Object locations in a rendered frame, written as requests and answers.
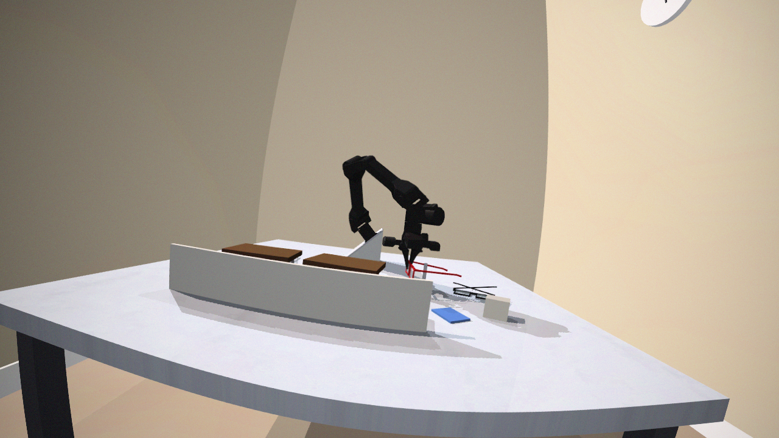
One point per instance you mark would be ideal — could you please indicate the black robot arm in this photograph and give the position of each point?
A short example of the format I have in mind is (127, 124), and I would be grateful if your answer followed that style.
(404, 192)

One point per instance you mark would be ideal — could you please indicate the black glasses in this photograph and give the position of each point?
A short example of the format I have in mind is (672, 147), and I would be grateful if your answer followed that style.
(466, 293)

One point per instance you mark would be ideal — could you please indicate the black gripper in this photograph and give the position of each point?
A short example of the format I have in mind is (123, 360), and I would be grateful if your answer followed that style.
(413, 227)

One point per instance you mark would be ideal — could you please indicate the grey curved panel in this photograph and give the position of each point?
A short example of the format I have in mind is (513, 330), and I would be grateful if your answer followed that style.
(328, 294)

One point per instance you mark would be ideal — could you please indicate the blue flat rectangular pad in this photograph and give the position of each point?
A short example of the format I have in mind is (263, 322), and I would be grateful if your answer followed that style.
(450, 315)

